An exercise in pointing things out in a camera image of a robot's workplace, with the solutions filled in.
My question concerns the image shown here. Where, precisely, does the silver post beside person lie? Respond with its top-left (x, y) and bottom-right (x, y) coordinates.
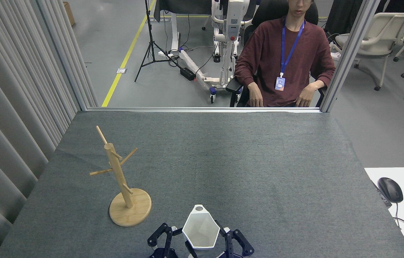
top-left (319, 0), bottom-right (382, 113)

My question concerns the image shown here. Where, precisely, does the white plastic wheeled chair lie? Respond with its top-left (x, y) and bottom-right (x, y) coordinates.
top-left (335, 13), bottom-right (404, 91)

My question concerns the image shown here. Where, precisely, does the white wheeled stand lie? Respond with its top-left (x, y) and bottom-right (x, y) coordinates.
top-left (179, 0), bottom-right (253, 104)

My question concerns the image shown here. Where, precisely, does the black computer mouse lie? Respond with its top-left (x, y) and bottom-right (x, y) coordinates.
top-left (377, 177), bottom-right (404, 204)

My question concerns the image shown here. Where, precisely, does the black flat device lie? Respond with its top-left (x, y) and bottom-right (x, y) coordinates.
top-left (371, 180), bottom-right (392, 208)

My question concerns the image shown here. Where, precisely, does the cardboard box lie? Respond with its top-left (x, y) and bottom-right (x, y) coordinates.
top-left (62, 2), bottom-right (76, 27)

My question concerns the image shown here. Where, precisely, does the desk with black cover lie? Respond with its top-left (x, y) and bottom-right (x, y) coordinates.
top-left (154, 0), bottom-right (214, 58)

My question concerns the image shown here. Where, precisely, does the black hanging cloth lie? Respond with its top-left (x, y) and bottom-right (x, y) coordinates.
top-left (325, 0), bottom-right (367, 35)

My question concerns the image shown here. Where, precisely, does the black office chair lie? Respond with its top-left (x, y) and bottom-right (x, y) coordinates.
top-left (225, 0), bottom-right (326, 108)

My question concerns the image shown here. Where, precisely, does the blue lanyard with badge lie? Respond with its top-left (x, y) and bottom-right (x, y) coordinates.
top-left (275, 18), bottom-right (306, 91)

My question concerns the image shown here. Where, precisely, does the white hexagonal cup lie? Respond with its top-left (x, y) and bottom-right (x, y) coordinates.
top-left (182, 204), bottom-right (221, 249)

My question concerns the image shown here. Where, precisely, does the person's right hand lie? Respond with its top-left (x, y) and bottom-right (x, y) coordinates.
top-left (247, 83), bottom-right (264, 108)

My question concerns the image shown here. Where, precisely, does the silver table rail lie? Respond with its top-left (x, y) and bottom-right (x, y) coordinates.
top-left (87, 107), bottom-right (322, 114)

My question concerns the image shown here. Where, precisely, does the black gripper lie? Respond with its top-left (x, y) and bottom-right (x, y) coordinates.
top-left (216, 221), bottom-right (255, 258)
top-left (147, 223), bottom-right (198, 258)

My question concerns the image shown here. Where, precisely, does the person's left hand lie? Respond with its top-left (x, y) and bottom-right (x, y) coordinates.
top-left (295, 85), bottom-right (317, 108)

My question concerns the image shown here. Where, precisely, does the person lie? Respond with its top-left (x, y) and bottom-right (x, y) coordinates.
top-left (234, 0), bottom-right (336, 108)

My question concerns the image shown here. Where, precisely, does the wooden cup rack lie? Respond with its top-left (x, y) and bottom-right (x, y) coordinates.
top-left (89, 125), bottom-right (152, 227)

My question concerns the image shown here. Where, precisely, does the black tripod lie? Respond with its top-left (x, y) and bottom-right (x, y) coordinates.
top-left (135, 0), bottom-right (184, 83)

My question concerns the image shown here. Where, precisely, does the grey table cloth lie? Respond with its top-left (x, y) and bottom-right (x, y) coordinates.
top-left (0, 110), bottom-right (404, 258)

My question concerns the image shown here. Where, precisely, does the grey curtain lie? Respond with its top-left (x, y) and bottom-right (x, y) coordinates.
top-left (0, 0), bottom-right (98, 258)

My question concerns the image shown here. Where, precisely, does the black power strip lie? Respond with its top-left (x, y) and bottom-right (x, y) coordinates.
top-left (180, 67), bottom-right (196, 81)

